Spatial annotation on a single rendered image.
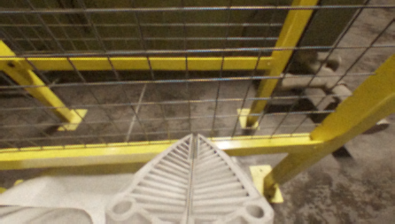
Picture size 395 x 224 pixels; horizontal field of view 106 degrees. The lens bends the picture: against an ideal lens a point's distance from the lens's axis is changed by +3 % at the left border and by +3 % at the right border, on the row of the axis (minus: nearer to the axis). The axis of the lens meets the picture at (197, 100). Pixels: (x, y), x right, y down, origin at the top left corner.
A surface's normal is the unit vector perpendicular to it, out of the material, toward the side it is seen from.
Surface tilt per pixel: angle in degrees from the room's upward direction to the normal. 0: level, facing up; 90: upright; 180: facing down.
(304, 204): 0
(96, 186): 70
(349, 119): 90
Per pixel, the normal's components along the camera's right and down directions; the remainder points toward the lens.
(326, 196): 0.00, -0.69
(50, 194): 0.90, 0.04
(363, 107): -1.00, 0.04
